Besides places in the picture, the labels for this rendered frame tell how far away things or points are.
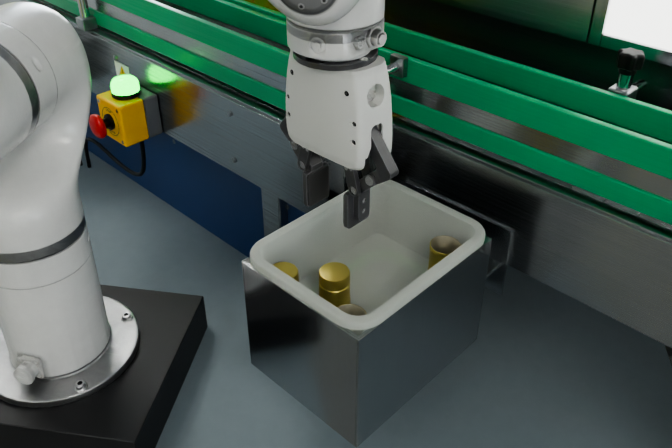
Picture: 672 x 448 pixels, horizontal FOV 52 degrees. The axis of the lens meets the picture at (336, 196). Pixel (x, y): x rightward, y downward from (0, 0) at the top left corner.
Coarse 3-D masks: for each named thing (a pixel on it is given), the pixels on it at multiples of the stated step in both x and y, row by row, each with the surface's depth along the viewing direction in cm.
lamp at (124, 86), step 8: (112, 80) 108; (120, 80) 107; (128, 80) 107; (136, 80) 108; (112, 88) 108; (120, 88) 107; (128, 88) 107; (136, 88) 108; (112, 96) 108; (120, 96) 107; (128, 96) 108; (136, 96) 109
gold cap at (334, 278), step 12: (324, 264) 76; (336, 264) 76; (324, 276) 74; (336, 276) 74; (348, 276) 74; (324, 288) 75; (336, 288) 74; (348, 288) 75; (336, 300) 75; (348, 300) 76
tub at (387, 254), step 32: (384, 192) 85; (416, 192) 83; (288, 224) 77; (320, 224) 80; (384, 224) 87; (416, 224) 83; (448, 224) 80; (480, 224) 77; (256, 256) 73; (288, 256) 78; (320, 256) 82; (352, 256) 84; (384, 256) 84; (416, 256) 84; (448, 256) 73; (288, 288) 69; (352, 288) 79; (384, 288) 79; (416, 288) 68; (352, 320) 65
